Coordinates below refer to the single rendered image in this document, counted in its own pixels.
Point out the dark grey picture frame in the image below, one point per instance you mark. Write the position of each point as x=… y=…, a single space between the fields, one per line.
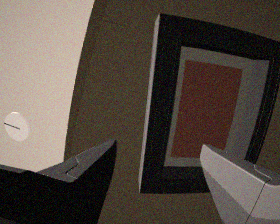
x=209 y=84

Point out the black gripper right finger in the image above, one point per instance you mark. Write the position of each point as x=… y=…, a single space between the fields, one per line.
x=243 y=192

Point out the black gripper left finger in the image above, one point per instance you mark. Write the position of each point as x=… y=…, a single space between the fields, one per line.
x=71 y=192

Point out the tan rectangular board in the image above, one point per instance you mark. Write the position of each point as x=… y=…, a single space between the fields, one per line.
x=110 y=95

